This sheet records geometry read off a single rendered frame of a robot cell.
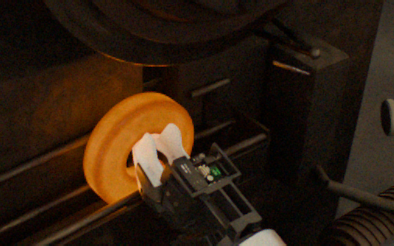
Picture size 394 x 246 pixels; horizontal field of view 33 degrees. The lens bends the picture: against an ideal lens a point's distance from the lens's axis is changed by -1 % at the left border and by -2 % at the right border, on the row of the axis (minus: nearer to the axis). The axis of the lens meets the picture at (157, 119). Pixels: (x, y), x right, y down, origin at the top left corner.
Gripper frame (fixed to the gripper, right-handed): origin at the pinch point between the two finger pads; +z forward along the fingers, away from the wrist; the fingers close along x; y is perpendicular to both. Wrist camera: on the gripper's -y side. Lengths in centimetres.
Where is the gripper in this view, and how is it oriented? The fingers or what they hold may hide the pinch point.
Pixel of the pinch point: (141, 138)
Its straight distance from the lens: 85.6
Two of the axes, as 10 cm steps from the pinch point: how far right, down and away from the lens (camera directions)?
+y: 1.7, -6.5, -7.4
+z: -5.5, -6.9, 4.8
